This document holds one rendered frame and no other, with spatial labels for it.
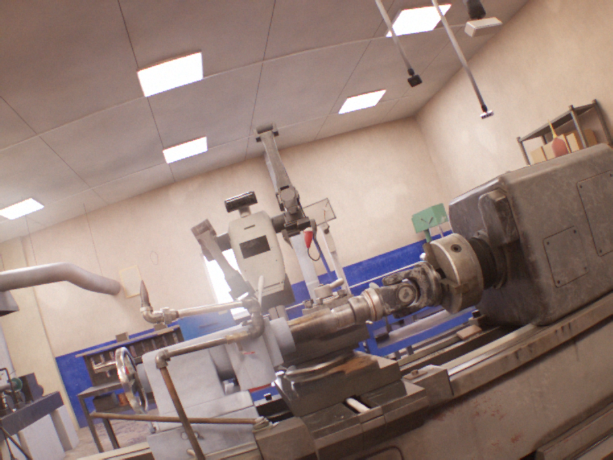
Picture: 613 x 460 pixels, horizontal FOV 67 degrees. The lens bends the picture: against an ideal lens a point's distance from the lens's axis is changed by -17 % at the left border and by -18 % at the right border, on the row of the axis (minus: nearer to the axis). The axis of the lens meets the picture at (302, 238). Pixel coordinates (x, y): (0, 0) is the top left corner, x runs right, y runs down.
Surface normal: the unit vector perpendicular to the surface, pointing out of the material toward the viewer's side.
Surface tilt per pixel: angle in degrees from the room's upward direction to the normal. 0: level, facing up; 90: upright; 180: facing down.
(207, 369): 76
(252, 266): 90
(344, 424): 90
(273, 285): 90
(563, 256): 90
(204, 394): 66
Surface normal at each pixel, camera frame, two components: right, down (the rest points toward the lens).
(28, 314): 0.14, -0.13
